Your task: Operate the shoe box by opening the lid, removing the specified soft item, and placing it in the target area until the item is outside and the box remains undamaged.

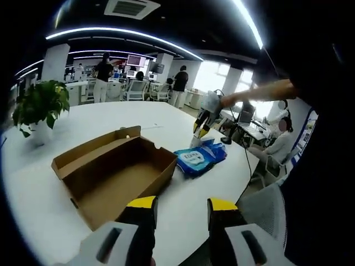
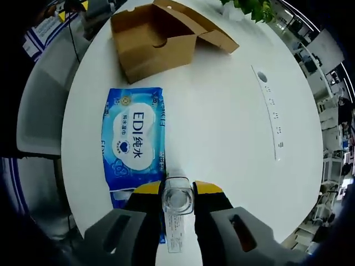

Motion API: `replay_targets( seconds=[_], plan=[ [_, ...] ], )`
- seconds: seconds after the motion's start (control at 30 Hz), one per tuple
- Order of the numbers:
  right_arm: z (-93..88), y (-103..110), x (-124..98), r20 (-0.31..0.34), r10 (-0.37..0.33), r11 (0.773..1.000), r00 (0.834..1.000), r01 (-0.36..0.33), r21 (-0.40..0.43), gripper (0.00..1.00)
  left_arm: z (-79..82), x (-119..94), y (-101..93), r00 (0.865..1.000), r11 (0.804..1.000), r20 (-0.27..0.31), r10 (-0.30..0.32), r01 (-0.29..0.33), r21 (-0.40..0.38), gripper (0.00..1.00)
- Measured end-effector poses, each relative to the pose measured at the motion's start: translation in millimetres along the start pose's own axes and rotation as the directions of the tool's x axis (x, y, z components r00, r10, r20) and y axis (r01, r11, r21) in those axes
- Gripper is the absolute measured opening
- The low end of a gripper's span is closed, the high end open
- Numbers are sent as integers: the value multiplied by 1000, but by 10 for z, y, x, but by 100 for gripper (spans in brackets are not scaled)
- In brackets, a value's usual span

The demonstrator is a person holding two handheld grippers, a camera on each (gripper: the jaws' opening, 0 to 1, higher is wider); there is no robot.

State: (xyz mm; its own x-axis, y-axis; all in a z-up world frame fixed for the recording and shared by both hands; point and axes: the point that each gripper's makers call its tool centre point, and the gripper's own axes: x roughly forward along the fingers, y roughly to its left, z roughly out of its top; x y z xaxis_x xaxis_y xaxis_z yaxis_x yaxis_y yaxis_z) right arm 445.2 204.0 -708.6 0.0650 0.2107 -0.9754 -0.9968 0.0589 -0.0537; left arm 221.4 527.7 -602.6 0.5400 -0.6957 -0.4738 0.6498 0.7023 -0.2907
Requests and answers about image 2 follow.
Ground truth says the clear spray bottle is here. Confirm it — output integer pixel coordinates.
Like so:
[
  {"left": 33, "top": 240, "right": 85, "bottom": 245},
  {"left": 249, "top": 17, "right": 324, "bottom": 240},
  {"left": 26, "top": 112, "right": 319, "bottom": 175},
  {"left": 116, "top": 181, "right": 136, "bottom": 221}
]
[{"left": 161, "top": 176, "right": 195, "bottom": 253}]

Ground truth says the blue wet wipes pack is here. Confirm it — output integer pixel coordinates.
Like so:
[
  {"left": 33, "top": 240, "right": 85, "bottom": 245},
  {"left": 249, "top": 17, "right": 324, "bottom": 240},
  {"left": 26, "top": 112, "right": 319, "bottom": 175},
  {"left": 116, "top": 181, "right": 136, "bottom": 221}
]
[{"left": 100, "top": 87, "right": 167, "bottom": 208}]

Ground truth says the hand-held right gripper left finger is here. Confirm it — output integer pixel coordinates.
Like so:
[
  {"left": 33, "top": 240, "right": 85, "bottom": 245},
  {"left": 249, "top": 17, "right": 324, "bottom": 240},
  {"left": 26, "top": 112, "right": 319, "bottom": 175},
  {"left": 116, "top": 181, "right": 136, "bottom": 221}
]
[{"left": 83, "top": 181, "right": 164, "bottom": 266}]

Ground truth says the white table outlet strip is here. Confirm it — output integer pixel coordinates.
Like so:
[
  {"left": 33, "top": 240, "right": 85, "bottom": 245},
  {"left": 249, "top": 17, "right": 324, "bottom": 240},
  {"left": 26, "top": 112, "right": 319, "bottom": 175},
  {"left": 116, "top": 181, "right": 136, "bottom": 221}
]
[{"left": 251, "top": 65, "right": 285, "bottom": 161}]

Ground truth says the potted green plant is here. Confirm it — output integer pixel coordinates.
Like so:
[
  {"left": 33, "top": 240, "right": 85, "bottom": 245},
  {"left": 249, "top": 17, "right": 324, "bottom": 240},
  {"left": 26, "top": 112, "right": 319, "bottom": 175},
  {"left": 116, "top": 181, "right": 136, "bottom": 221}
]
[{"left": 220, "top": 0, "right": 277, "bottom": 23}]

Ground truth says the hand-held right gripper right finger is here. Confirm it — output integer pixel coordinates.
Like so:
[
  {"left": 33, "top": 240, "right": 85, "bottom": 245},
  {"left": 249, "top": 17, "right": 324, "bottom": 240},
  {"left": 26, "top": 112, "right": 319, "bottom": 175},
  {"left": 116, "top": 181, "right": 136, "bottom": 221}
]
[{"left": 192, "top": 180, "right": 306, "bottom": 266}]

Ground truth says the blue white printed board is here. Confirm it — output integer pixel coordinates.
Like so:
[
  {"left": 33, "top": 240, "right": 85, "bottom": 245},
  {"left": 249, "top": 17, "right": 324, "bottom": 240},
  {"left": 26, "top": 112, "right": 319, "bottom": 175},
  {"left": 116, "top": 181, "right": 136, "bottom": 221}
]
[{"left": 23, "top": 16, "right": 80, "bottom": 63}]

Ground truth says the brown cardboard shoe box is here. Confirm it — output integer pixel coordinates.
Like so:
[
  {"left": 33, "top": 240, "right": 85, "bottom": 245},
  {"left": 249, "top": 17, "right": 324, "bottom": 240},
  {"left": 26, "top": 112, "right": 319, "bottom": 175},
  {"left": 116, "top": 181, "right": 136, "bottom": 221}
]
[{"left": 110, "top": 0, "right": 240, "bottom": 85}]

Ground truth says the grey office chair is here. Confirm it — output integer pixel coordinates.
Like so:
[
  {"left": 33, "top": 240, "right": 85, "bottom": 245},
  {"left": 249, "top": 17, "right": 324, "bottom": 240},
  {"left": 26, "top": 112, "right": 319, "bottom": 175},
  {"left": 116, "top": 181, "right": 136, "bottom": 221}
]
[{"left": 18, "top": 35, "right": 92, "bottom": 160}]

